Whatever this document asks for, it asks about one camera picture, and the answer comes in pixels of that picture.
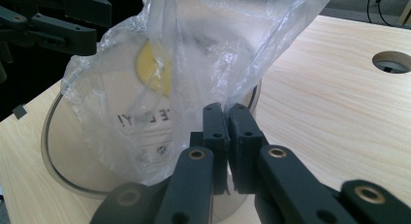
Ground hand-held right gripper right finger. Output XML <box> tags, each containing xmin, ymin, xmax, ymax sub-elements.
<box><xmin>228</xmin><ymin>103</ymin><xmax>361</xmax><ymax>224</ymax></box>

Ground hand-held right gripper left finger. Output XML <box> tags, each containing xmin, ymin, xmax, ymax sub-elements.
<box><xmin>154</xmin><ymin>102</ymin><xmax>232</xmax><ymax>224</ymax></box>

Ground clear plastic bin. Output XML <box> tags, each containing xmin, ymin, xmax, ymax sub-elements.
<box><xmin>40</xmin><ymin>78</ymin><xmax>263</xmax><ymax>224</ymax></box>

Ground clear plastic bag yellow print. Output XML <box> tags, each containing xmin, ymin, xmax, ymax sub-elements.
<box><xmin>60</xmin><ymin>0</ymin><xmax>337</xmax><ymax>187</ymax></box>

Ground grey tape strip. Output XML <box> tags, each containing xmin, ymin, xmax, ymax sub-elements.
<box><xmin>12</xmin><ymin>104</ymin><xmax>29</xmax><ymax>120</ymax></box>

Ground black socket cable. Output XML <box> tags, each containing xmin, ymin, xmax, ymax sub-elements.
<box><xmin>375</xmin><ymin>0</ymin><xmax>394</xmax><ymax>26</ymax></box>
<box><xmin>365</xmin><ymin>0</ymin><xmax>374</xmax><ymax>24</ymax></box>

